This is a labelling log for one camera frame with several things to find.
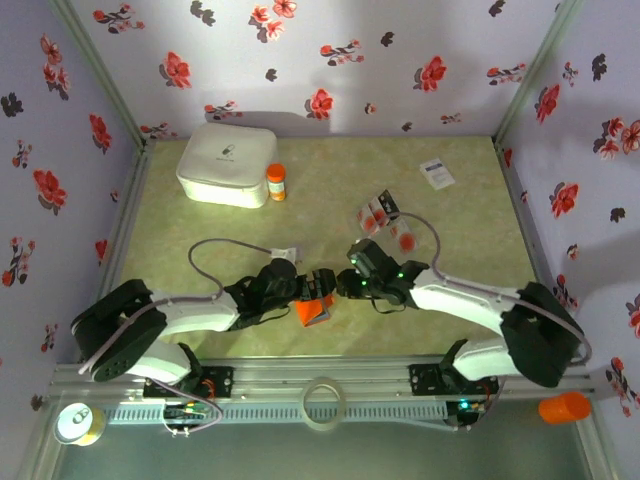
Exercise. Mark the red black battery packs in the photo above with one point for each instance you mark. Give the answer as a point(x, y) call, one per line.
point(385, 235)

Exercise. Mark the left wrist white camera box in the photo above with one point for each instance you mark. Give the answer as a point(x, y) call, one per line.
point(286, 254)

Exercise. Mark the white medicine box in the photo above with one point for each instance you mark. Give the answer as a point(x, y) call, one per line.
point(225, 165)

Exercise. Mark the aluminium frame post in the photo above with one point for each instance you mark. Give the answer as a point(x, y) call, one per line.
point(538, 65)
point(98, 65)

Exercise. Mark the aluminium side rail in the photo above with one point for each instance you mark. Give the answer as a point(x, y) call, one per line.
point(517, 200)
point(127, 200)

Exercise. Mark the black VIP card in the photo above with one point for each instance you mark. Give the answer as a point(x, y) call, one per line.
point(391, 200)

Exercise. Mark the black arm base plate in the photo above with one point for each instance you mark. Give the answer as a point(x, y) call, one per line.
point(422, 378)
point(222, 380)

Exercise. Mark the orange pill bottle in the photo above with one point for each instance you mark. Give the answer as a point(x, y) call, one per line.
point(276, 182)

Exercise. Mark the orange plastic cup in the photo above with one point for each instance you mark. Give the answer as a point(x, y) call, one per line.
point(565, 407)

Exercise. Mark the red circle card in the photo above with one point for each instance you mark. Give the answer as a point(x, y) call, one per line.
point(369, 222)
point(404, 241)
point(380, 211)

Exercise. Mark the clear tape roll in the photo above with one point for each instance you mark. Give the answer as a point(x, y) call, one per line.
point(306, 406)

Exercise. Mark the orange card holder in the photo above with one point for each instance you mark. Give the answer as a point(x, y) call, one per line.
point(310, 312)

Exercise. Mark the green circuit board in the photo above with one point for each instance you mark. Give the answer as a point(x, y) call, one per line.
point(192, 411)
point(465, 406)

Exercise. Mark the small white paper packet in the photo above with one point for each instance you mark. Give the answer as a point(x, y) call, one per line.
point(437, 174)

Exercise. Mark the aluminium frame rail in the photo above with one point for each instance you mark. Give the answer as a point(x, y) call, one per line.
point(280, 372)

